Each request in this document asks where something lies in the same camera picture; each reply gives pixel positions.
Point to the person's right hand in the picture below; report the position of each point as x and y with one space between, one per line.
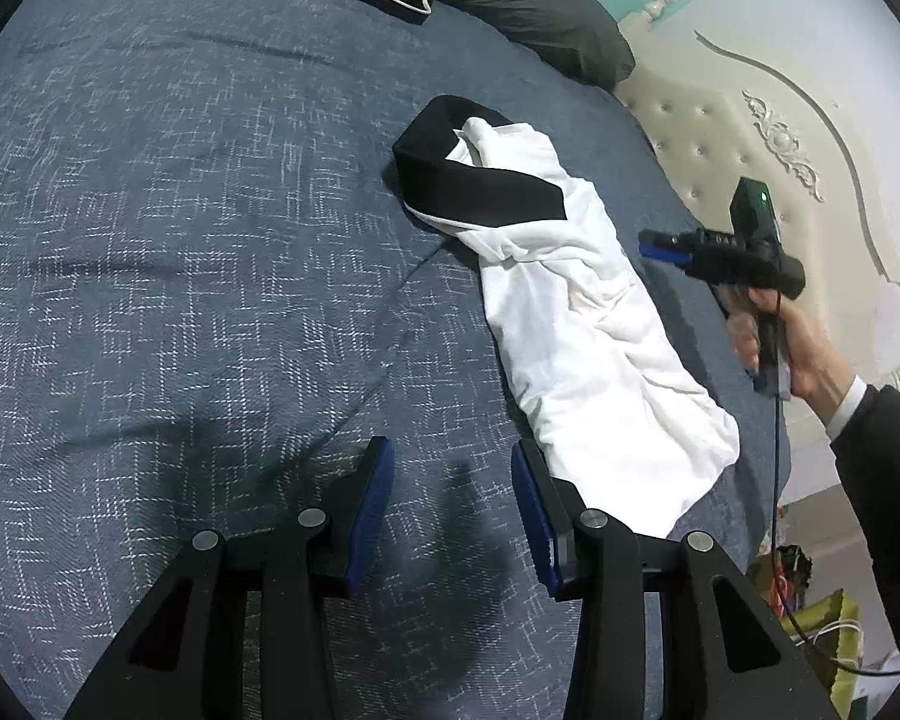
810 360

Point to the blue woven bedspread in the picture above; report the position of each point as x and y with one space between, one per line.
195 240

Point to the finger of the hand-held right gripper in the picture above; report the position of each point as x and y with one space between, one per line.
667 249

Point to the dark grey pillow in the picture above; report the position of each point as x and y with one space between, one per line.
532 7

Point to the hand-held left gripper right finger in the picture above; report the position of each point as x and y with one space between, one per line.
532 517

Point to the red floor clutter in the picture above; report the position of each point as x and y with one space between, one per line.
784 577

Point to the cream tufted headboard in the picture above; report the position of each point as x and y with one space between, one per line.
832 90

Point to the yellow-green bag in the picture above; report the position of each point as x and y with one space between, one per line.
836 637

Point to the person's right forearm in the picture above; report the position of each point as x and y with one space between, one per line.
892 510

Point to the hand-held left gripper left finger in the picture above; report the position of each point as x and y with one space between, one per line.
367 517

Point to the white polo shirt black collar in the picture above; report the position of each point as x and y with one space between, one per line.
585 315

